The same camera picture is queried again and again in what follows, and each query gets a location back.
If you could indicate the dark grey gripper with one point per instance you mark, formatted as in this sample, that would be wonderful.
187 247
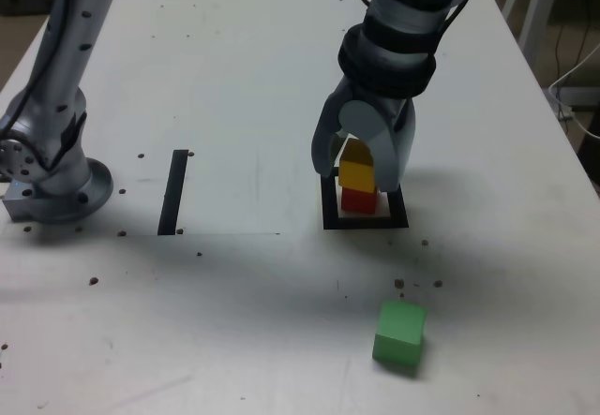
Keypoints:
382 103

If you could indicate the yellow cube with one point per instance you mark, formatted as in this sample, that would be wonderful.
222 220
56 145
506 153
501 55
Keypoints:
356 173

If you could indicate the red cube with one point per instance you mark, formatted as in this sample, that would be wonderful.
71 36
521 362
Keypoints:
358 202

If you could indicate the green cube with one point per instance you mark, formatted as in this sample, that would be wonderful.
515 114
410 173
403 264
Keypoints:
398 335

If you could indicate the black tape square outline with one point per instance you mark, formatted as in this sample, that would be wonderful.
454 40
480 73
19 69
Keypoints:
365 224

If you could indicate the black tape strip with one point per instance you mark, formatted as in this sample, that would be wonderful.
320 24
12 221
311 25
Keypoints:
171 199

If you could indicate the white furniture legs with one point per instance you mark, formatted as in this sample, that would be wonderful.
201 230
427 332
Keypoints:
534 7

